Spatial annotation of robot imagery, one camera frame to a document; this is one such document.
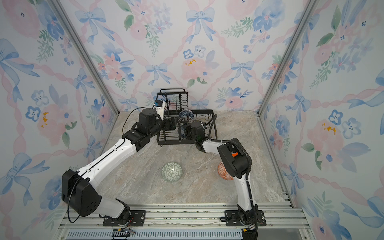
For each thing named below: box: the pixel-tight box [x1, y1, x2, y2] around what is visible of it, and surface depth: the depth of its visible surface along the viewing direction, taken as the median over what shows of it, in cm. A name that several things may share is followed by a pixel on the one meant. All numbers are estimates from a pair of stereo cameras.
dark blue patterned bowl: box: [178, 109, 194, 122], surface depth 115 cm
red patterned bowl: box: [217, 162, 234, 181], surface depth 90 cm
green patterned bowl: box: [161, 162, 183, 183], surface depth 90 cm
